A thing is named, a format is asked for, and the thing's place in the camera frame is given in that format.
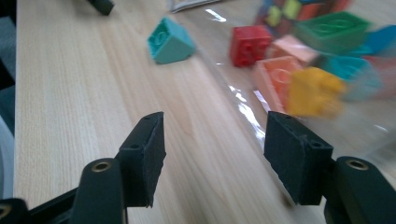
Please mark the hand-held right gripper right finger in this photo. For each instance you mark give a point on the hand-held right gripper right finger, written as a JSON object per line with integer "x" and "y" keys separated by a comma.
{"x": 295, "y": 158}

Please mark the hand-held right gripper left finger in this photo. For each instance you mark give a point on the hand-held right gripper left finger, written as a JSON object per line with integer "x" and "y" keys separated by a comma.
{"x": 146, "y": 161}

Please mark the yellow toy brick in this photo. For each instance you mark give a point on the yellow toy brick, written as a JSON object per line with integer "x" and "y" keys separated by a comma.
{"x": 314, "y": 93}

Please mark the salmon toy brick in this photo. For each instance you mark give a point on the salmon toy brick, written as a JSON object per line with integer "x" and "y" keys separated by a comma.
{"x": 274, "y": 81}

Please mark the clear plastic bag white trim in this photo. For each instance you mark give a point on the clear plastic bag white trim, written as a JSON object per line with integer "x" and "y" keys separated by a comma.
{"x": 224, "y": 77}

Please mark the light pink toy brick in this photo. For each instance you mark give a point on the light pink toy brick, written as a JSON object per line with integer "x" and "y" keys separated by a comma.
{"x": 295, "y": 49}

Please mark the red toy brick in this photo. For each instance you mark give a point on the red toy brick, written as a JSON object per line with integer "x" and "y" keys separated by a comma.
{"x": 249, "y": 46}

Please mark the green toy brick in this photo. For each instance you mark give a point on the green toy brick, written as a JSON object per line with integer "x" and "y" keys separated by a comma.
{"x": 333, "y": 32}

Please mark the colourful cube puzzle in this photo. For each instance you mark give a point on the colourful cube puzzle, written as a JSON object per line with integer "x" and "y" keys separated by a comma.
{"x": 292, "y": 9}

